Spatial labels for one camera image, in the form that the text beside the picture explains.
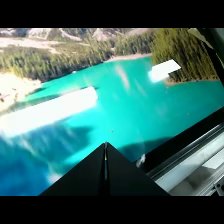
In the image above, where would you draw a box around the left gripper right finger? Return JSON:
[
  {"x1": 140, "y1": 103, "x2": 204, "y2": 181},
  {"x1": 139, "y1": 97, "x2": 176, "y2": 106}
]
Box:
[{"x1": 105, "y1": 142, "x2": 170, "y2": 197}]

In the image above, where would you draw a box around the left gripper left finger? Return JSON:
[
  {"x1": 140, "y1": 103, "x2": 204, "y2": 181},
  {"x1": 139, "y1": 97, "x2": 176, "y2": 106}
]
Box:
[{"x1": 41, "y1": 142, "x2": 107, "y2": 197}]

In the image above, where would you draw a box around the silver frame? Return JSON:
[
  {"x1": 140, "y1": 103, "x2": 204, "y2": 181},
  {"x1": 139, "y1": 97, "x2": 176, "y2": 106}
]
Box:
[{"x1": 146, "y1": 122, "x2": 224, "y2": 197}]

